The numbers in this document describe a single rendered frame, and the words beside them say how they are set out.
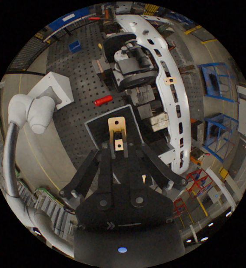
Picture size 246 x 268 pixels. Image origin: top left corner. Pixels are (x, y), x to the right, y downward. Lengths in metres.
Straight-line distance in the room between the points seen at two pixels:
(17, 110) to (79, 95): 0.51
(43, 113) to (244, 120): 8.56
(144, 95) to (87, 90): 0.51
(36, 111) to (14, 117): 0.16
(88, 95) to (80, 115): 0.17
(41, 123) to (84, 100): 0.39
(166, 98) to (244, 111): 7.83
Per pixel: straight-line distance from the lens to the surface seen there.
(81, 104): 0.76
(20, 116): 0.58
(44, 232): 0.36
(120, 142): 0.23
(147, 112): 0.34
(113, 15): 0.57
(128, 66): 0.28
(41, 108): 0.59
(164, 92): 0.48
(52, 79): 0.66
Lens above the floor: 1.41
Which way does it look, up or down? 68 degrees down
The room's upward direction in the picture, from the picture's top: 168 degrees clockwise
